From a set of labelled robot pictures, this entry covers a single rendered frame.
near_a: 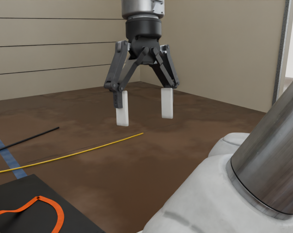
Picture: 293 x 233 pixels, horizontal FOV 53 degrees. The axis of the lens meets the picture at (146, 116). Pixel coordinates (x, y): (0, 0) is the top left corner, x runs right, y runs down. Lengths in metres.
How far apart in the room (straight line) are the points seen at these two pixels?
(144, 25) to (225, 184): 0.36
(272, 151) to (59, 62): 6.26
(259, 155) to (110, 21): 6.74
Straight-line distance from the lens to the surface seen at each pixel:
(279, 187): 0.36
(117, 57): 0.58
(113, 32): 7.05
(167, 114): 0.68
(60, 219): 2.38
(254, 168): 0.36
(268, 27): 5.11
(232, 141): 0.57
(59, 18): 6.50
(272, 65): 5.07
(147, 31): 0.61
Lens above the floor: 1.39
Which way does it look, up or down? 17 degrees down
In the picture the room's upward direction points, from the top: straight up
